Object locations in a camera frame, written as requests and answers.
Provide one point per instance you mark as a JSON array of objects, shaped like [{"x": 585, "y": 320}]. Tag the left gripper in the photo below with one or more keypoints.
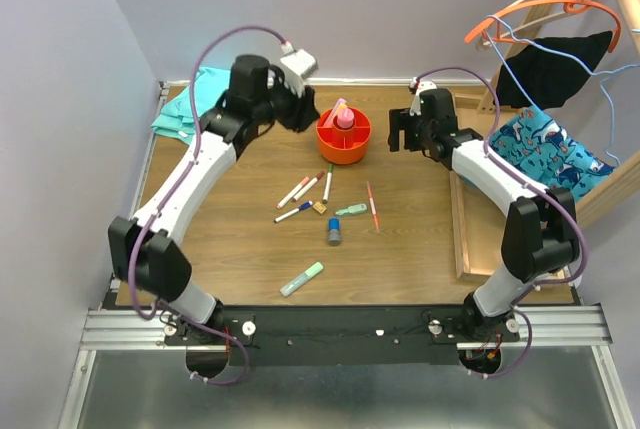
[{"x": 304, "y": 112}]

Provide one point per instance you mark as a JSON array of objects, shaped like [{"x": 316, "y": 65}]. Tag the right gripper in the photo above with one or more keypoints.
[{"x": 400, "y": 119}]

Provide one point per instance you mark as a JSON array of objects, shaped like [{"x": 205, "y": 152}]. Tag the pink purple highlighter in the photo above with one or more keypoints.
[{"x": 333, "y": 113}]

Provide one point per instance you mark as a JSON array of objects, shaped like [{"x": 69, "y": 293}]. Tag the pink glue bottle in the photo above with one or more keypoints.
[{"x": 346, "y": 120}]

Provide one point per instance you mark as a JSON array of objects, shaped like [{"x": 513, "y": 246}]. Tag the orange round organizer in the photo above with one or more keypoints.
[{"x": 344, "y": 146}]

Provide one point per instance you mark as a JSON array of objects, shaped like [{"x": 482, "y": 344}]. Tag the pink cap white marker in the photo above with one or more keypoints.
[{"x": 292, "y": 193}]

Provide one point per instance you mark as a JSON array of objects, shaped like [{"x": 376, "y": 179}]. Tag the green highlighter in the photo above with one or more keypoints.
[{"x": 300, "y": 280}]

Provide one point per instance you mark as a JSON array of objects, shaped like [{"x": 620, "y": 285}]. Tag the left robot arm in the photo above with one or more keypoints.
[{"x": 146, "y": 248}]

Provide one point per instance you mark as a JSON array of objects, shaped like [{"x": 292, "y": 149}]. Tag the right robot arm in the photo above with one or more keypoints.
[{"x": 540, "y": 236}]

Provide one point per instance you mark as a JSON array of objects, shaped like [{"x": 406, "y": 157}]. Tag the brown cap white marker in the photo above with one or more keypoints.
[{"x": 308, "y": 185}]

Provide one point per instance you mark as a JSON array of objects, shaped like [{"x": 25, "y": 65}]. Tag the orange thin pen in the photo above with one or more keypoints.
[{"x": 373, "y": 207}]

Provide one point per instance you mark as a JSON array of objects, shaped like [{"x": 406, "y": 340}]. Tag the green cap white marker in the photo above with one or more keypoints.
[{"x": 328, "y": 183}]

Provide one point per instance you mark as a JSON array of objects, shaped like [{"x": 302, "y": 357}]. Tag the blue cap whiteboard marker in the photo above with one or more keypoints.
[{"x": 306, "y": 205}]

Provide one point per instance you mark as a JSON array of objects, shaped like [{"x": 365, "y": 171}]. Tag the small tan eraser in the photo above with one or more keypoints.
[{"x": 319, "y": 208}]

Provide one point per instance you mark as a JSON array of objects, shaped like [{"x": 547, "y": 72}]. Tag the green correction tape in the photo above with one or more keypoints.
[{"x": 352, "y": 210}]

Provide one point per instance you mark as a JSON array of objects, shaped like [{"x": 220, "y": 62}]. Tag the wooden tray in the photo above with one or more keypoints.
[{"x": 478, "y": 224}]

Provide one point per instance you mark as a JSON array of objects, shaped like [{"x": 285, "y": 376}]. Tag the teal folded cloth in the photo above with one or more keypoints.
[{"x": 176, "y": 119}]

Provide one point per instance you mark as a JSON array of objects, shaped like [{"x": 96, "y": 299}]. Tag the shark pattern blue cloth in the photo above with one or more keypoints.
[{"x": 540, "y": 148}]

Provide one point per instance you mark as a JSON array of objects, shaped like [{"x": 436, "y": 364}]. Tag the black cloth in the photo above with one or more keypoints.
[{"x": 550, "y": 71}]

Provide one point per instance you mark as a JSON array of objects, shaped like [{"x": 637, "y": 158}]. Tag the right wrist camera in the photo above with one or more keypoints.
[{"x": 417, "y": 87}]

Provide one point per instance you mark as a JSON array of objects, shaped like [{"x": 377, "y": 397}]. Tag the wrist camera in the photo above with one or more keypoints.
[
  {"x": 417, "y": 87},
  {"x": 297, "y": 67}
]

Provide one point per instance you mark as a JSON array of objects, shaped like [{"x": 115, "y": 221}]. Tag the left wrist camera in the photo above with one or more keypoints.
[{"x": 297, "y": 67}]

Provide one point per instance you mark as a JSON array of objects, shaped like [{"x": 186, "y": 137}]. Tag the blue wire hanger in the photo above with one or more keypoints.
[{"x": 602, "y": 76}]

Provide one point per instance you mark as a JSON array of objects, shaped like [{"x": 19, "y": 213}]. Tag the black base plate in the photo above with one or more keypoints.
[{"x": 347, "y": 335}]

